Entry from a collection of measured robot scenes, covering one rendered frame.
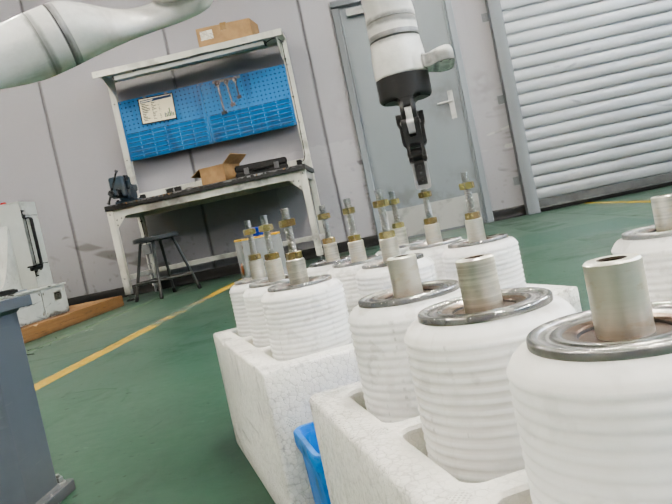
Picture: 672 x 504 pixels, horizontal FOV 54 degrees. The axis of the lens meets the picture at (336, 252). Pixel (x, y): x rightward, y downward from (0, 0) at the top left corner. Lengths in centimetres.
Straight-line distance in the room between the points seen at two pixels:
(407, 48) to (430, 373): 64
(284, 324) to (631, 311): 51
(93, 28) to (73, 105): 543
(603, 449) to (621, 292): 6
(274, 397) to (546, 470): 45
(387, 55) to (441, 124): 492
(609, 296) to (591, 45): 587
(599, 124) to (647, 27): 87
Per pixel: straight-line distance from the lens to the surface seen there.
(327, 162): 583
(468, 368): 35
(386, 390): 47
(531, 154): 589
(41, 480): 107
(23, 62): 104
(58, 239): 649
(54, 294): 440
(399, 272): 48
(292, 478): 72
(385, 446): 41
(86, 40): 105
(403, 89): 93
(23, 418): 104
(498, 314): 35
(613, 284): 27
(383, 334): 46
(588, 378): 25
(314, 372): 70
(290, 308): 72
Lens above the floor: 32
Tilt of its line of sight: 3 degrees down
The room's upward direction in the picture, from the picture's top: 12 degrees counter-clockwise
